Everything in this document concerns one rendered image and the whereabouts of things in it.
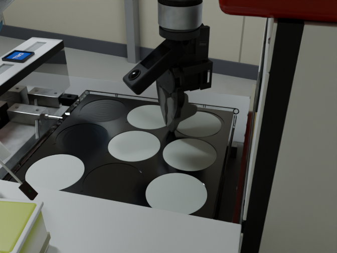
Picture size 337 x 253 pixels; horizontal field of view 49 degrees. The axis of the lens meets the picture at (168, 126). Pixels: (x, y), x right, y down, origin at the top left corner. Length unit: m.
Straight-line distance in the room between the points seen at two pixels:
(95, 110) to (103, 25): 2.65
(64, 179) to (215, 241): 0.30
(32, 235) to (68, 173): 0.26
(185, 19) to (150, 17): 2.59
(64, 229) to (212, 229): 0.18
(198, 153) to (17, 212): 0.37
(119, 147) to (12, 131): 0.25
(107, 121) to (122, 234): 0.37
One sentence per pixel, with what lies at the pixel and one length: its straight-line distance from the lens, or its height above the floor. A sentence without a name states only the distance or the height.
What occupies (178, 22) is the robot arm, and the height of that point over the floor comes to 1.13.
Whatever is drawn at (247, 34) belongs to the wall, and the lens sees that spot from 2.98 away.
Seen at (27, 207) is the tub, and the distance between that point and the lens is 0.43.
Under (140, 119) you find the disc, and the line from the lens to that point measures 0.80.
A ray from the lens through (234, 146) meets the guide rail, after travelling 0.81.
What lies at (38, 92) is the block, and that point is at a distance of 0.93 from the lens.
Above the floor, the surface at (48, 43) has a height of 0.96.
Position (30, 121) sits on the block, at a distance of 0.86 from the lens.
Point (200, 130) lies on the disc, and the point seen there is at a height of 0.90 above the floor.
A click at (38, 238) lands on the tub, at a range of 0.44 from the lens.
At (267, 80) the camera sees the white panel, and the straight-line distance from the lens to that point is 0.37.
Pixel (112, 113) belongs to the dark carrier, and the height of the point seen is 0.90.
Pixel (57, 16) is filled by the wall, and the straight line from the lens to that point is 3.74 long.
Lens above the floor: 1.32
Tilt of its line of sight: 33 degrees down
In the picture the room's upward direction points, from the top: straight up
